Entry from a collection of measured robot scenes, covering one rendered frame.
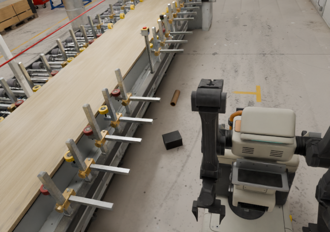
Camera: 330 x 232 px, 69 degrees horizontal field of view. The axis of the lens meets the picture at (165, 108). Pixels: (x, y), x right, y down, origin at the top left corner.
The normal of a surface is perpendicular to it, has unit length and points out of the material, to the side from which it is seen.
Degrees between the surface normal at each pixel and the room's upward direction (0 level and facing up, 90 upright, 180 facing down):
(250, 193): 8
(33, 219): 90
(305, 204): 0
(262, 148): 98
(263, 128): 43
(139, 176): 0
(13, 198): 0
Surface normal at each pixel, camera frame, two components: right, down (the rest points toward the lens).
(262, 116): -0.27, -0.15
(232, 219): -0.13, -0.78
